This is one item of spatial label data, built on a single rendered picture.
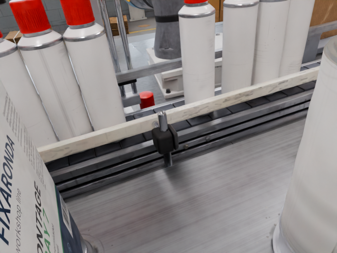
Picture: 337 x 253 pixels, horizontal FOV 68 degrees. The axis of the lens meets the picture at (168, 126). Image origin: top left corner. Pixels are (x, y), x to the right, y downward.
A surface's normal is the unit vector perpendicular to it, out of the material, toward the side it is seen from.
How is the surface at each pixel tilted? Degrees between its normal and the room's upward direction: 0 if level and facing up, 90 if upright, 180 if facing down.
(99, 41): 90
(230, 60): 90
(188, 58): 90
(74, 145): 90
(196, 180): 0
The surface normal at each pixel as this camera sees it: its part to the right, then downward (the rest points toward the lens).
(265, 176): -0.10, -0.82
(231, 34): -0.57, 0.51
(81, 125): 0.82, 0.26
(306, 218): -0.95, 0.24
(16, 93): 0.64, 0.39
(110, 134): 0.37, 0.51
